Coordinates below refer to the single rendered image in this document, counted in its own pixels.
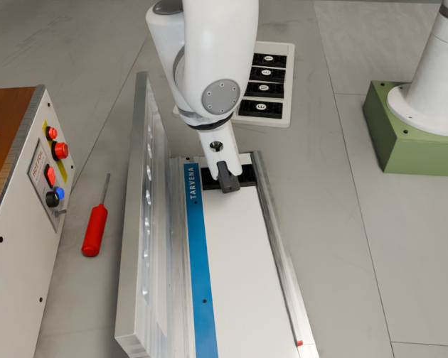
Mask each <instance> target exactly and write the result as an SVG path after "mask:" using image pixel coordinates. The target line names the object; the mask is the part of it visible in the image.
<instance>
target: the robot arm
mask: <svg viewBox="0 0 448 358"><path fill-rule="evenodd" d="M258 14H259V0H160V1H158V2H156V3H155V4H154V5H153V6H152V7H151V8H150V9H149V10H148V11H147V13H146V22H147V25H148V27H149V30H150V33H151V36H152V38H153V41H154V44H155V46H156V50H157V53H158V54H159V58H160V61H161V64H162V66H163V69H164V72H165V74H166V78H167V80H168V83H169V86H170V88H171V91H172V94H173V96H174V100H175V102H176V106H177V108H178V113H179V115H180V116H181V119H182V120H183V121H184V122H185V123H186V124H187V125H188V126H189V127H191V128H192V129H196V131H197V134H198V138H199V141H200V143H201V147H202V149H203V153H204V156H205V158H206V162H207V164H208V167H209V170H210V173H211V175H212V177H213V179H215V180H217V179H219V183H220V186H221V189H222V191H223V193H224V194H226V193H229V192H235V191H238V190H240V184H239V181H238V177H237V175H240V174H241V173H242V166H241V162H240V157H239V153H238V148H237V144H236V141H235V136H234V133H233V128H232V124H231V120H230V118H231V117H232V116H233V113H234V110H235V109H236V108H237V107H238V105H239V103H240V102H241V100H242V98H243V96H244V93H245V90H246V88H247V84H248V80H249V77H250V71H251V67H252V59H253V55H254V51H255V43H256V37H257V26H258ZM386 104H387V106H388V109H389V110H390V111H391V112H392V113H393V114H394V115H395V116H396V117H397V118H398V119H399V120H401V121H403V122H405V123H406V124H408V125H410V126H413V127H415V128H416V129H420V130H423V131H426V132H429V133H432V134H438V135H443V136H448V0H442V3H441V6H440V8H439V11H438V14H437V17H436V19H435V21H434V24H433V27H432V30H431V32H430V35H429V38H428V39H427V43H426V45H425V49H424V50H423V53H422V56H421V58H420V61H419V64H418V66H417V69H416V71H415V75H414V77H413V79H412V82H411V83H410V84H404V85H399V86H397V87H394V88H393V89H391V90H390V91H389V93H388V96H387V99H386Z"/></svg>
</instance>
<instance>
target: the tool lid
mask: <svg viewBox="0 0 448 358"><path fill-rule="evenodd" d="M169 156H171V152H170V148H169V143H168V141H167V137H166V133H165V131H164V126H163V124H162V120H161V116H160V113H159V109H158V107H157V103H156V99H155V96H154V92H153V89H152V86H151V82H150V79H149V75H148V72H147V70H146V71H141V72H137V75H136V84H135V93H134V109H133V118H132V135H131V143H130V152H129V169H128V178H127V195H126V204H125V213H124V229H123V238H122V255H121V264H120V272H119V289H118V298H117V314H116V323H115V332H114V338H115V339H116V341H118V343H119V344H120V345H121V347H122V348H123V350H124V351H125V352H126V353H127V354H128V356H129V357H130V358H175V352H176V310H175V286H174V251H173V249H172V238H171V233H173V224H172V192H171V166H170V160H169Z"/></svg>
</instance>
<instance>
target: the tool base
mask: <svg viewBox="0 0 448 358"><path fill-rule="evenodd" d="M253 152H254V155H255V160H256V164H257V168H258V171H259V174H260V180H261V183H262V187H263V190H264V194H265V199H266V201H267V206H268V210H269V213H270V217H271V220H272V226H273V229H274V233H275V236H276V240H277V245H278V247H279V252H280V256H281V259H282V263H283V267H284V272H285V275H286V277H287V283H288V286H289V291H290V293H291V297H292V302H293V305H294V309H295V313H296V316H297V321H298V324H299V329H300V332H301V335H302V339H303V345H301V346H296V342H295V339H294V334H293V331H292V326H291V322H290V319H289V313H288V310H287V305H286V302H285V299H284V294H283V290H282V285H281V282H280V279H279V274H278V270H277V265H276V262H275V259H274V254H273V250H272V245H271V241H270V236H269V233H268V230H267V225H266V221H265V216H264V213H263V210H262V205H261V202H260V196H259V193H258V190H257V184H256V186H255V187H256V191H257V196H258V199H259V202H260V208H261V211H262V216H263V220H264V223H265V228H266V232H267V237H268V240H269V243H270V249H271V252H272V258H273V261H274V266H275V269H276V272H277V277H278V281H279V287H280V290H281V293H282V298H283V301H284V306H285V310H286V314H287V319H288V322H289V327H290V330H291V334H292V339H293V343H294V348H295V351H296V354H297V358H319V356H318V352H317V350H316V345H315V342H314V338H313V335H312V332H311V328H310V324H309V320H308V317H307V314H306V310H305V307H304V302H303V300H302V295H301V292H300V290H299V285H298V282H297V277H296V274H295V272H294V267H293V264H292V260H291V257H290V254H289V250H288V246H287V242H286V239H285V236H284V232H283V229H282V225H281V222H280V218H279V214H278V211H277V207H276V204H275V201H274V197H273V194H272V189H271V186H270V182H269V179H268V176H267V171H266V169H265V165H264V161H263V158H262V154H261V151H253ZM186 158H187V157H186ZM186 158H182V157H181V156H179V157H176V158H170V159H169V160H170V166H171V192H172V224H173V233H171V238H172V249H173V251H174V286H175V310H176V352H175V358H195V354H194V342H193V320H192V308H191V285H190V273H189V262H188V240H187V228H186V206H185V194H184V182H183V164H184V163H197V162H200V159H199V156H195V157H189V158H190V159H189V160H186Z"/></svg>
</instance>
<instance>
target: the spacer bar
mask: <svg viewBox="0 0 448 358"><path fill-rule="evenodd" d="M239 157H240V162H241V165H242V164H252V162H251V159H250V154H249V153H243V154H239ZM199 159H200V167H201V168H207V167H208V164H207V162H206V158H205V157H200V158H199Z"/></svg>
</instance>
